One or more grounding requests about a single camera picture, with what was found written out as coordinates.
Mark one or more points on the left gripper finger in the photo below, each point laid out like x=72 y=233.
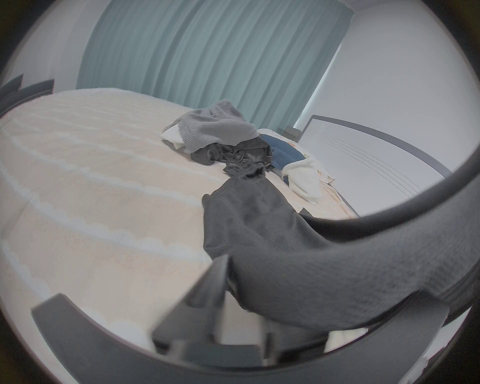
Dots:
x=202 y=311

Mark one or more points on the black T-shirt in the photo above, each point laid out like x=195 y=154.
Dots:
x=300 y=270

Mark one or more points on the bed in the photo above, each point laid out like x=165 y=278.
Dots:
x=93 y=180

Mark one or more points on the pile of clothes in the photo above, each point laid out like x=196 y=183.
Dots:
x=217 y=127

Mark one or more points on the white printed pillow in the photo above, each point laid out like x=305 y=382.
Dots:
x=277 y=134

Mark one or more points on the grey wooden bedside table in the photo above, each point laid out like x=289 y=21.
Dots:
x=292 y=134

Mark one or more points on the blue-green curtain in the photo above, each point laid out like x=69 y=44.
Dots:
x=210 y=48

